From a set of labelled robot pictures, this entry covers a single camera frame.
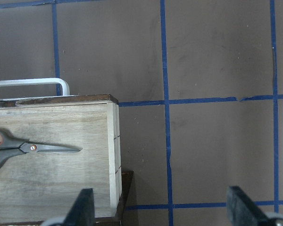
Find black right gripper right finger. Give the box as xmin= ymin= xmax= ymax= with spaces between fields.
xmin=226 ymin=186 xmax=274 ymax=226

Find light wooden drawer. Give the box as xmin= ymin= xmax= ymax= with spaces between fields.
xmin=0 ymin=94 xmax=122 ymax=225

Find grey orange handled scissors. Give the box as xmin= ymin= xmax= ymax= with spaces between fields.
xmin=0 ymin=130 xmax=80 ymax=168

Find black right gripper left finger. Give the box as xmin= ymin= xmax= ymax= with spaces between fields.
xmin=62 ymin=188 xmax=95 ymax=226

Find white drawer handle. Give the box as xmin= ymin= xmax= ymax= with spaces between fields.
xmin=0 ymin=78 xmax=70 ymax=96

